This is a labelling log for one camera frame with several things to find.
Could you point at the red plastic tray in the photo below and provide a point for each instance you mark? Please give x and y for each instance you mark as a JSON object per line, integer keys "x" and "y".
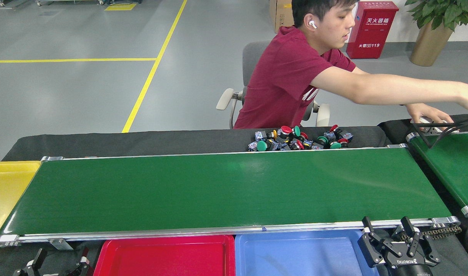
{"x": 161, "y": 257}

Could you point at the person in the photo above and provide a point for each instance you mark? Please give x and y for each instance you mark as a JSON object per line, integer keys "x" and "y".
{"x": 284, "y": 76}

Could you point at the brown cardboard box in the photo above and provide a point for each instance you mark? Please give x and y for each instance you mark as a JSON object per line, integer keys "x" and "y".
{"x": 282, "y": 15}

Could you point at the potted plant gold pot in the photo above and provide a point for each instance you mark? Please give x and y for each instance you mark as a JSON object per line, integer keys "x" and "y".
{"x": 433, "y": 42}

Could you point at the red fire extinguisher box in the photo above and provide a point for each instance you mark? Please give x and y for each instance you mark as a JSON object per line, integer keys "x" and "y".
{"x": 372, "y": 30}

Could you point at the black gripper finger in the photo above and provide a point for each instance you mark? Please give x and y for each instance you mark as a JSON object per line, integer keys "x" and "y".
{"x": 82, "y": 264}
{"x": 30, "y": 268}

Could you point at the blue plastic tray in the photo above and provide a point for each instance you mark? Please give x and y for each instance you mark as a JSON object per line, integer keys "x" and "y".
{"x": 295, "y": 257}

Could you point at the yellow plastic tray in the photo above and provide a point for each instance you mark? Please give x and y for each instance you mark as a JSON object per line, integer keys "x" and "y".
{"x": 7, "y": 191}

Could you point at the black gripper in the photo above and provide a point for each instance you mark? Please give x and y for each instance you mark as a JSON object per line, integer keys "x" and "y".
{"x": 410, "y": 270}

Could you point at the person's right forearm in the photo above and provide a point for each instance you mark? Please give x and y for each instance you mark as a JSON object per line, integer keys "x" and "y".
{"x": 410, "y": 88}

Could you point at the green conveyor belt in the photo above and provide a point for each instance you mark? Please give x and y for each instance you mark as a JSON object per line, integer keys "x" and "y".
{"x": 218, "y": 191}
{"x": 456, "y": 165}

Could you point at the person's left hand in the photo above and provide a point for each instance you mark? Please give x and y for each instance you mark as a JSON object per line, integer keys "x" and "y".
{"x": 429, "y": 112}

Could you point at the blue switch contact block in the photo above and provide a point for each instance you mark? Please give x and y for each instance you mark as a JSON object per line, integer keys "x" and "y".
{"x": 273, "y": 145}

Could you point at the grey office chair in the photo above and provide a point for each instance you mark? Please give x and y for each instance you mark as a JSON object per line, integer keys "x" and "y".
{"x": 253, "y": 57}

